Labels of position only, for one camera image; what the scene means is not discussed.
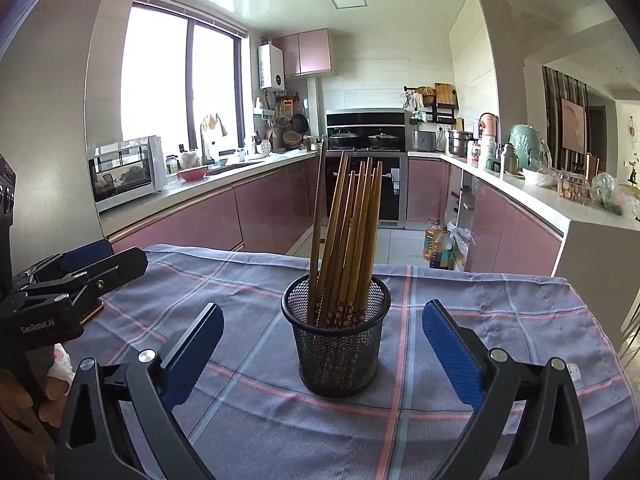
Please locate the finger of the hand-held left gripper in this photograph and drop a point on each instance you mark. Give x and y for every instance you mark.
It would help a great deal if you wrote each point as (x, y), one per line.
(87, 254)
(120, 267)

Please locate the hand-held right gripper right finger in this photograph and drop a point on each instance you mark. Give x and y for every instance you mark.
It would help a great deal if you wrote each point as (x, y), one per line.
(452, 355)

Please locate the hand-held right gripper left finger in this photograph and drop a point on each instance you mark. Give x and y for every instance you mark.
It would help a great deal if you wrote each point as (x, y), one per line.
(192, 350)

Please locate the black mesh utensil holder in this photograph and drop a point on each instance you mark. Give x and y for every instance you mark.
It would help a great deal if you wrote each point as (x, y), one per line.
(340, 360)

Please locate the bunch of wooden chopsticks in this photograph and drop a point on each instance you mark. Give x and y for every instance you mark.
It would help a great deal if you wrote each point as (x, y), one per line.
(345, 240)

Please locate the person's left hand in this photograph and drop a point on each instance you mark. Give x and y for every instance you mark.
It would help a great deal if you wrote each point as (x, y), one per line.
(52, 382)

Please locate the grey plaid tablecloth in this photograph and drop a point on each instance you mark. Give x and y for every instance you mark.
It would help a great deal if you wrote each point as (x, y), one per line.
(250, 410)

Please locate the white toaster oven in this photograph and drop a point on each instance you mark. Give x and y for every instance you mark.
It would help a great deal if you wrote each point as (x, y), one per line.
(125, 175)

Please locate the white kitchen countertop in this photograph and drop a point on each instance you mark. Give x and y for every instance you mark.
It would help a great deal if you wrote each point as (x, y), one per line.
(550, 201)
(190, 188)

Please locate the cooking oil bottle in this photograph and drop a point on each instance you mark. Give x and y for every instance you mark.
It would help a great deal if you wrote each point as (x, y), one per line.
(436, 239)

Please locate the white plastic bag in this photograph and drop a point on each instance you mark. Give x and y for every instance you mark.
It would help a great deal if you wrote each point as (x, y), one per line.
(460, 237)

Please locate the pink bowl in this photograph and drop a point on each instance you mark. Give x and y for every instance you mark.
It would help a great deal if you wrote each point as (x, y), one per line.
(192, 173)

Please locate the pink base cabinet run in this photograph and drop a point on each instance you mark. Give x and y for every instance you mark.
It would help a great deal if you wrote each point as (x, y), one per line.
(260, 205)
(525, 235)

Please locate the kitchen faucet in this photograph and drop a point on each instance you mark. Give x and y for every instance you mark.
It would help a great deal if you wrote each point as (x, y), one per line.
(205, 147)

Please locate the black built-in oven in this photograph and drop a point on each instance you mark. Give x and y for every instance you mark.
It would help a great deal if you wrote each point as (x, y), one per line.
(392, 200)

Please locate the beige hanging rag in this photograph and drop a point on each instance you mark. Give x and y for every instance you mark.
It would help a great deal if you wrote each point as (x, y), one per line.
(214, 124)

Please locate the kitchen window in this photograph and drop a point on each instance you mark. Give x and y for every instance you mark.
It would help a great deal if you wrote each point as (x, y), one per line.
(155, 75)

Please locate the steel thermos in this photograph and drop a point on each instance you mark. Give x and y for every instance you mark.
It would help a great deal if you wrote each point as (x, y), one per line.
(507, 158)

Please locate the clear plastic egg box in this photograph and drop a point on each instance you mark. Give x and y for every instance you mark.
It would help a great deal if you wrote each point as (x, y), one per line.
(572, 188)

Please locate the stainless steel stockpot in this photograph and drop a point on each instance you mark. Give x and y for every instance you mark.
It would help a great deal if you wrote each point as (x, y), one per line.
(459, 143)

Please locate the woven basket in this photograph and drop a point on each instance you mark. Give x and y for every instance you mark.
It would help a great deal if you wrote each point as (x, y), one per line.
(291, 139)

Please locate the silver toaster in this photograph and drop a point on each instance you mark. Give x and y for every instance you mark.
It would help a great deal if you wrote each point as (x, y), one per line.
(424, 140)

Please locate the green kitchen appliance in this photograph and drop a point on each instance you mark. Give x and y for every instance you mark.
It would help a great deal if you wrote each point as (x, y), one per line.
(525, 147)

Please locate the bag of green vegetables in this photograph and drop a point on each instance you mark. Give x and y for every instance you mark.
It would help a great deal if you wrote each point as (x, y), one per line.
(605, 191)

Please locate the black pot with lid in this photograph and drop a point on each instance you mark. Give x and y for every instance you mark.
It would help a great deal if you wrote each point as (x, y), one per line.
(383, 141)

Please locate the hanging frying pan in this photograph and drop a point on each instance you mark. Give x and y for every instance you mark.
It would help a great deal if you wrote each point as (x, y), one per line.
(299, 123)

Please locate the pink kettle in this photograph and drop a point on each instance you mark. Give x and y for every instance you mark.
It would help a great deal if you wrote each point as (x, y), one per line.
(487, 125)

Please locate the black wok with lid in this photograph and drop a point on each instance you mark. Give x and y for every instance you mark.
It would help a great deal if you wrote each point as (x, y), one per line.
(343, 139)

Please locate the white water heater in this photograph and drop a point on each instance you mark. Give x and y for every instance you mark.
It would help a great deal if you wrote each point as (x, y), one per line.
(271, 67)

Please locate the black range hood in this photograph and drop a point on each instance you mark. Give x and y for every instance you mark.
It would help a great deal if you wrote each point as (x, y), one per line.
(365, 120)

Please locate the white vertical pipe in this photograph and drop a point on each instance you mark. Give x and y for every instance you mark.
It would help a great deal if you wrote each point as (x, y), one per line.
(312, 105)

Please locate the wooden cutting board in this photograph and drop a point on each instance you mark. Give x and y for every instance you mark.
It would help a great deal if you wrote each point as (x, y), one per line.
(443, 94)

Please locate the black wall rack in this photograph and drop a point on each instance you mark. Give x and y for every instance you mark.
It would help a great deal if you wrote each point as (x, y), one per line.
(445, 116)

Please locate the framed wall picture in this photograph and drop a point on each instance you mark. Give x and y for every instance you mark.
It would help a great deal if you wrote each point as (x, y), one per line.
(572, 127)

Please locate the pink wall cabinet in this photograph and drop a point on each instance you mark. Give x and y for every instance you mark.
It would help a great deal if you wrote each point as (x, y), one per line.
(305, 52)

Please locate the round wall clock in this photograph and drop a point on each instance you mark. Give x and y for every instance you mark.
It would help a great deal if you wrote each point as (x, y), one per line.
(634, 126)

